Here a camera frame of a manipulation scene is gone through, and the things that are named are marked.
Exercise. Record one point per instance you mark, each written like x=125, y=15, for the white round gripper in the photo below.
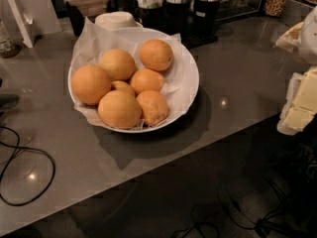
x=309, y=39

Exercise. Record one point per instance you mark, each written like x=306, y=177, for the orange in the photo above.
x=156, y=54
x=146, y=79
x=90, y=83
x=154, y=107
x=119, y=64
x=119, y=109

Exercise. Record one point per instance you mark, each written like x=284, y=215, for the white round bowl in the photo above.
x=185, y=80

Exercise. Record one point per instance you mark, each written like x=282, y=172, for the orange at bowl front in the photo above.
x=119, y=109

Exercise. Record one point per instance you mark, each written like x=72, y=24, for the small white upturned bowl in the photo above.
x=117, y=20

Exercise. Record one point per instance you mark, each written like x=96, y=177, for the white paper bowl liner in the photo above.
x=89, y=43

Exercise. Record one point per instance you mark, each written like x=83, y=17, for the black cup with packets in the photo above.
x=204, y=17

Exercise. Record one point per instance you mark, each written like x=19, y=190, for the black cup with stirrers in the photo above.
x=176, y=12

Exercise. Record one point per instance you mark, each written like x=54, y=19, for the black cup with napkins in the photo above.
x=151, y=13

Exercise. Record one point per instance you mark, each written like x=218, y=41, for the small orange partly hidden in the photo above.
x=123, y=86

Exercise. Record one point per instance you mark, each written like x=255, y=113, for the white card stand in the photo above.
x=25, y=23

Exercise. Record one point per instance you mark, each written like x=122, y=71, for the dark bottle at left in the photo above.
x=8, y=48

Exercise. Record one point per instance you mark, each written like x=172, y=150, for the black object at left edge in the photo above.
x=8, y=101

